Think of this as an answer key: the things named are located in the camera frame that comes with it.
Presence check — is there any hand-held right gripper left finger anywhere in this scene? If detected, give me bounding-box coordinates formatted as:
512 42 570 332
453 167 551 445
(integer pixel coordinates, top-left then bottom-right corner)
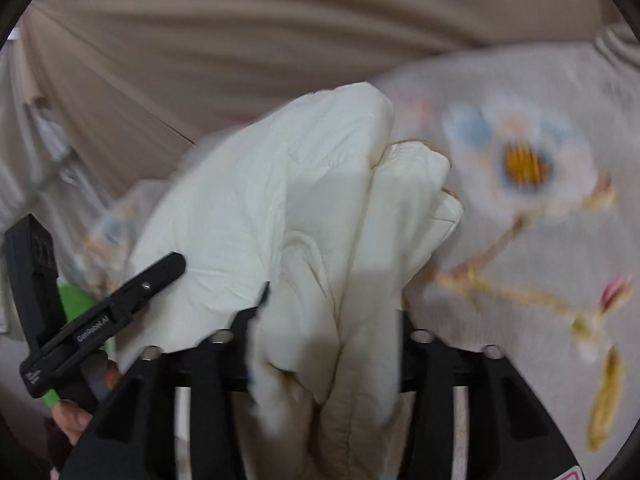
60 281 273 480

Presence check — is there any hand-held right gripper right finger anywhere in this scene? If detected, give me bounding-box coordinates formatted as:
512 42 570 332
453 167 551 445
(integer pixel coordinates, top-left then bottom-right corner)
397 310 583 480

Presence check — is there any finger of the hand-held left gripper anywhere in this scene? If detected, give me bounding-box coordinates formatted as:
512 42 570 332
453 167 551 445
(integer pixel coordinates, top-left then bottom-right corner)
107 252 187 322

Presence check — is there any cream quilted jacket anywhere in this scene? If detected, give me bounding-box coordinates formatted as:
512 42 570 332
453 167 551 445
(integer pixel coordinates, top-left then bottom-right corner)
117 81 463 480

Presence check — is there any person's left hand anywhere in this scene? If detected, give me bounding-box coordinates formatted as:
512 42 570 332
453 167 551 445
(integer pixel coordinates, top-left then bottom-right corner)
52 357 123 447

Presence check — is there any green pillow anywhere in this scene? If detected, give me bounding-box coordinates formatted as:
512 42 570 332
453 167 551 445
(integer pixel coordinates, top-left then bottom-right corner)
42 282 118 408

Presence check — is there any grey floral blanket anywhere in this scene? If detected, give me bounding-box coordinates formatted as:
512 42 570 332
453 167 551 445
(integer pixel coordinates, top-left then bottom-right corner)
75 35 640 480

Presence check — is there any white satin curtain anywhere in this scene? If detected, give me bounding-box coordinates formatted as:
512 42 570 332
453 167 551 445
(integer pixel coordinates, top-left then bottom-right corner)
0 45 101 241

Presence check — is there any beige backdrop cloth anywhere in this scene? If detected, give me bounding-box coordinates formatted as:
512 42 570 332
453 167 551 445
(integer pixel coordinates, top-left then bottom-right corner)
15 0 640 201

